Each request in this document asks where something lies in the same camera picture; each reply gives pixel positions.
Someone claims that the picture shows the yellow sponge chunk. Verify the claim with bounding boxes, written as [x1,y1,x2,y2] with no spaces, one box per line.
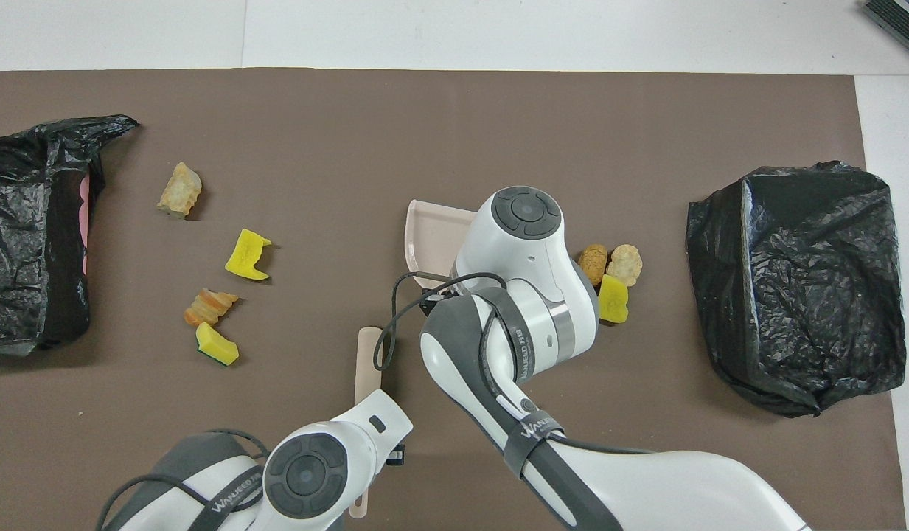
[599,274,630,324]

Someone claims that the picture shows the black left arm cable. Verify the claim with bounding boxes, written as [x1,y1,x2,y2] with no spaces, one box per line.
[97,429,272,531]

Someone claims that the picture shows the yellow notched sponge piece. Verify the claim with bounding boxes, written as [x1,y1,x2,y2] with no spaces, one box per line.
[225,229,273,282]

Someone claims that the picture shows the pale crusty bread piece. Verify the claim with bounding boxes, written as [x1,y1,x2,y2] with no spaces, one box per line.
[157,162,203,219]

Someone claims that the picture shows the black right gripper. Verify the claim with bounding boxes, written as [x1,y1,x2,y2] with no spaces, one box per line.
[419,286,456,316]

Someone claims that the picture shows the black bag covered tray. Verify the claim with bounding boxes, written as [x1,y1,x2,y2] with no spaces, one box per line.
[686,161,907,419]

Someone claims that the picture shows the beige plastic dustpan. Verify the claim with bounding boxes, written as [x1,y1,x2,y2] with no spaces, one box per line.
[404,198,478,293]

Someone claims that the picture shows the yellow green sponge block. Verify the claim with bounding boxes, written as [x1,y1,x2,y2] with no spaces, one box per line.
[195,322,240,367]

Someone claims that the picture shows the beige hand brush black bristles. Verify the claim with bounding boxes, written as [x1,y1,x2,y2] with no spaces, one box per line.
[349,327,383,520]

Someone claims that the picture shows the dark grey ribbed device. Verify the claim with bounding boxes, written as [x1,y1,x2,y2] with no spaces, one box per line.
[862,0,909,63]

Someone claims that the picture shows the pink plastic bin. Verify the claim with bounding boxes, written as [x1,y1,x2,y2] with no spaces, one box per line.
[77,171,95,259]

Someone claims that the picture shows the right black-bagged bin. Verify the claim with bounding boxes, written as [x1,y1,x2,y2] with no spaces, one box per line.
[0,114,140,357]

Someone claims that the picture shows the pale knobbly lump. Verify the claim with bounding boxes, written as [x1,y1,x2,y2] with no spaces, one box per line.
[607,244,644,288]

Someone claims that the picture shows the orange striped croissant piece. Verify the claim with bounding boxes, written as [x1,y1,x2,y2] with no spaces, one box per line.
[184,288,240,328]

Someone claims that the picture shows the brown potato shaped lump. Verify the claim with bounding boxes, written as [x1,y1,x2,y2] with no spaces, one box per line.
[578,244,609,287]

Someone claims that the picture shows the brown table mat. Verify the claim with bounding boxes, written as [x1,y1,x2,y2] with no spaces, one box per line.
[0,69,908,531]

